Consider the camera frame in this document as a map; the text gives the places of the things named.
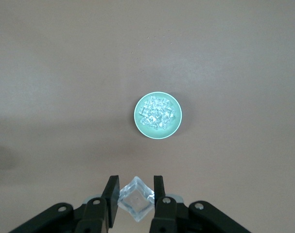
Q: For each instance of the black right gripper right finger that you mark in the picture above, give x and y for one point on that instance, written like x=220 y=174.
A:
x=166 y=216

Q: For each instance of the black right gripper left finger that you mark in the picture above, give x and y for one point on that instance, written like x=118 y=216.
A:
x=96 y=216

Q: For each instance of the single clear ice cube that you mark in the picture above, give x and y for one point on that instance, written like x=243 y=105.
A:
x=136 y=201

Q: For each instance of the pile of clear ice cubes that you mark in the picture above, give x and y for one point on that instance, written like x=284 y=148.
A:
x=157 y=114

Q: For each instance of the green ceramic bowl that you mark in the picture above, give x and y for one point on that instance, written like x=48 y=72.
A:
x=159 y=134

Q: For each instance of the brown table cover sheet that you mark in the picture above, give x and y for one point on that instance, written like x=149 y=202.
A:
x=64 y=72

